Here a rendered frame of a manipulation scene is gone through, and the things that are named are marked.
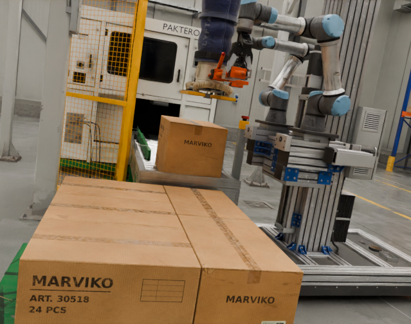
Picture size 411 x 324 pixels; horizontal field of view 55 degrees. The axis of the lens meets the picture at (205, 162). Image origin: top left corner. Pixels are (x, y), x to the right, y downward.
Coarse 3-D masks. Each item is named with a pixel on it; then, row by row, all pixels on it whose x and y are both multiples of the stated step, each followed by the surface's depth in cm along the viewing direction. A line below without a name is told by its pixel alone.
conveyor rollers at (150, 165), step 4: (136, 140) 452; (148, 140) 465; (152, 140) 474; (148, 144) 437; (152, 144) 439; (156, 144) 448; (140, 148) 392; (152, 148) 404; (156, 148) 413; (140, 152) 366; (152, 152) 378; (144, 156) 349; (152, 156) 359; (144, 160) 331; (148, 160) 332; (152, 160) 341; (144, 164) 314; (148, 164) 315; (152, 164) 323; (148, 168) 297; (152, 168) 299; (156, 168) 307
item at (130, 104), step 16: (144, 0) 307; (112, 16) 324; (144, 16) 311; (80, 96) 342; (96, 96) 335; (128, 96) 320; (64, 112) 356; (80, 112) 346; (128, 112) 321; (64, 128) 356; (112, 128) 333; (128, 128) 322; (128, 144) 326; (128, 160) 331; (64, 176) 360
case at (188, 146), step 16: (160, 128) 310; (176, 128) 259; (192, 128) 262; (208, 128) 264; (224, 128) 273; (160, 144) 298; (176, 144) 261; (192, 144) 264; (208, 144) 266; (224, 144) 268; (160, 160) 287; (176, 160) 263; (192, 160) 266; (208, 160) 268; (208, 176) 270
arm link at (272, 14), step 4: (260, 4) 183; (264, 4) 185; (260, 8) 182; (264, 8) 183; (268, 8) 184; (272, 8) 186; (260, 12) 183; (264, 12) 183; (268, 12) 184; (272, 12) 185; (276, 12) 186; (260, 16) 184; (264, 16) 184; (268, 16) 185; (272, 16) 186; (276, 16) 187; (256, 20) 190; (260, 20) 186; (264, 20) 187; (268, 20) 187; (272, 20) 187
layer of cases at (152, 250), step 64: (64, 192) 203; (128, 192) 222; (192, 192) 245; (64, 256) 130; (128, 256) 138; (192, 256) 146; (256, 256) 156; (64, 320) 131; (128, 320) 136; (192, 320) 142; (256, 320) 147
